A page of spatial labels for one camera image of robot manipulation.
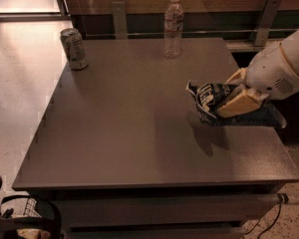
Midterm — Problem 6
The black power cable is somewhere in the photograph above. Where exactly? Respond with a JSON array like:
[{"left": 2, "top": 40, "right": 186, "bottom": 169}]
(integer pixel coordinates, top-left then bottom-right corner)
[{"left": 243, "top": 201, "right": 283, "bottom": 239}]

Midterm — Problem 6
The clear plastic water bottle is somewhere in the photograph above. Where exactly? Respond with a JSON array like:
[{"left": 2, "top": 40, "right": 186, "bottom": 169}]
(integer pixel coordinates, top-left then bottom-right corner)
[{"left": 163, "top": 0, "right": 184, "bottom": 59}]

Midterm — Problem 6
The metal window frame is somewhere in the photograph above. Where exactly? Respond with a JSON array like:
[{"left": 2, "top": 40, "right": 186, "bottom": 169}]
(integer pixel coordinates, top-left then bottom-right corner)
[{"left": 0, "top": 0, "right": 70, "bottom": 22}]

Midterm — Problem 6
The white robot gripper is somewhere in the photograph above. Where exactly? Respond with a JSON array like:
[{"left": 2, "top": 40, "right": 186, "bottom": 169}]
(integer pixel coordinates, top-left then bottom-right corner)
[{"left": 216, "top": 43, "right": 299, "bottom": 118}]

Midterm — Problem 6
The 7up soda can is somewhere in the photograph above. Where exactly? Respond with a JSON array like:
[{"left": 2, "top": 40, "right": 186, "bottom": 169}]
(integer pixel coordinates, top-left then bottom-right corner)
[{"left": 60, "top": 28, "right": 88, "bottom": 70}]

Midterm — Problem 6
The right metal wall bracket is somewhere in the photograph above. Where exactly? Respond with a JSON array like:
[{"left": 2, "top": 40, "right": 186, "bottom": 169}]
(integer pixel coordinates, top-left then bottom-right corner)
[{"left": 252, "top": 0, "right": 282, "bottom": 47}]

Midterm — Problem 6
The grey drawer cabinet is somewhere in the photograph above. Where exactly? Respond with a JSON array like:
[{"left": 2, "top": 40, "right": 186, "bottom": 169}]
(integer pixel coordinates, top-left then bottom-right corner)
[{"left": 13, "top": 38, "right": 299, "bottom": 239}]

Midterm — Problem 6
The metal wall bracket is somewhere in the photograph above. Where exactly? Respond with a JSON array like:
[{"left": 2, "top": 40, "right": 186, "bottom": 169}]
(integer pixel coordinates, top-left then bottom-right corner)
[
  {"left": 111, "top": 1, "right": 128, "bottom": 39},
  {"left": 252, "top": 0, "right": 282, "bottom": 47}
]

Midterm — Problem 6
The blue chip bag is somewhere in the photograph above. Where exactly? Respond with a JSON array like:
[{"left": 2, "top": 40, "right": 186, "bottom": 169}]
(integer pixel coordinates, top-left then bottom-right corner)
[{"left": 186, "top": 82, "right": 287, "bottom": 128}]

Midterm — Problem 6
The black chair with basket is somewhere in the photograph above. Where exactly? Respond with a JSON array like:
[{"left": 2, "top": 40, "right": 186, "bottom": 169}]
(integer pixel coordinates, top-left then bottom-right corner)
[{"left": 0, "top": 176, "right": 62, "bottom": 239}]

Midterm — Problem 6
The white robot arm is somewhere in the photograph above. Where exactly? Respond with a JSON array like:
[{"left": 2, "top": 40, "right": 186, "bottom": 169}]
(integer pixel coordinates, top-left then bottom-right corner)
[{"left": 216, "top": 30, "right": 299, "bottom": 118}]

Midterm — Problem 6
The left metal wall bracket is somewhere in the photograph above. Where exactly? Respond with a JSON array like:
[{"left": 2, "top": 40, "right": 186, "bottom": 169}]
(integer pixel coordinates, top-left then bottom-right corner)
[{"left": 111, "top": 1, "right": 128, "bottom": 39}]

